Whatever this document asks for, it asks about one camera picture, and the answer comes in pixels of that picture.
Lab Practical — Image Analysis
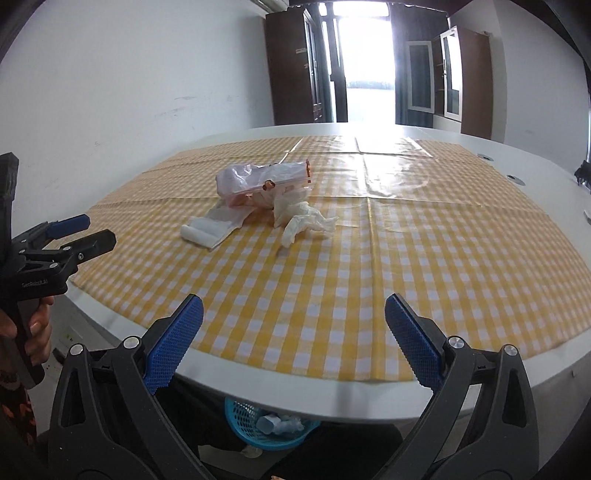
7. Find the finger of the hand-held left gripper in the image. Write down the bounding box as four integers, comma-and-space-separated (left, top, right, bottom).
14, 215, 90, 250
18, 229, 116, 278

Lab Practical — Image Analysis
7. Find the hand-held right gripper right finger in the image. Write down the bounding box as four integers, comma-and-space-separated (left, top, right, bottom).
385, 293, 541, 480

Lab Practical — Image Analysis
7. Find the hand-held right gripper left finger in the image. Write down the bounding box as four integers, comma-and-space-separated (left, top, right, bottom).
47, 294, 211, 480

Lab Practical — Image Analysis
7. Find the blue plastic mesh basket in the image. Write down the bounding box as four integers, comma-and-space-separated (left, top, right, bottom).
224, 396, 321, 450

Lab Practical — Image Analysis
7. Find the white bandage roll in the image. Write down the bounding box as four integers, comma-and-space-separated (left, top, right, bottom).
180, 205, 252, 251

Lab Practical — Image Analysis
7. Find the white disposable glove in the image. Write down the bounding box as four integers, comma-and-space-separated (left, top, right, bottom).
272, 194, 340, 247

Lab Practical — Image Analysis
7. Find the clear bag with red trim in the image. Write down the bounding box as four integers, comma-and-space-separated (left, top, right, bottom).
216, 159, 315, 210

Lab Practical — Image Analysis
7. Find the person's left hand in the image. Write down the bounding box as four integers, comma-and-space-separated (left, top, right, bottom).
0, 295, 55, 367

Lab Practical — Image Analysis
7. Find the yellow checked tablecloth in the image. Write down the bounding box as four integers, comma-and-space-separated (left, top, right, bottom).
69, 135, 591, 384

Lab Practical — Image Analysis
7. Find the dark curtain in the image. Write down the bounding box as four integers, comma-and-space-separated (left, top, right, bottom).
392, 4, 451, 127

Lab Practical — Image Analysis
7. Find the dark brown wardrobe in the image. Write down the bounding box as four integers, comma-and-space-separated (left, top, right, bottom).
264, 8, 338, 126

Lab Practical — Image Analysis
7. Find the brown cabinet with glass door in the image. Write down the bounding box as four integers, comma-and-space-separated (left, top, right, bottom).
438, 25, 492, 140

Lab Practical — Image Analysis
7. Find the white-framed glass door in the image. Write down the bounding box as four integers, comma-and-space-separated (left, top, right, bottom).
406, 41, 435, 113

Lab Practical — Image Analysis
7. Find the bright glass balcony door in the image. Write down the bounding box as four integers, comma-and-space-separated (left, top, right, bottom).
330, 2, 398, 124

